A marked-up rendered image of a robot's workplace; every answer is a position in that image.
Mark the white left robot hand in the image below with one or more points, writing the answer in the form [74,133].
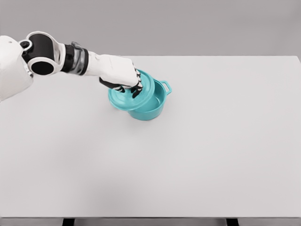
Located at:
[122,70]

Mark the teal pot lid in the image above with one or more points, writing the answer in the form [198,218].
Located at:
[124,101]

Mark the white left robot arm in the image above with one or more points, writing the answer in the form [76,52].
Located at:
[14,68]

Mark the teal pot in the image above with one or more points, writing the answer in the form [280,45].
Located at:
[150,108]

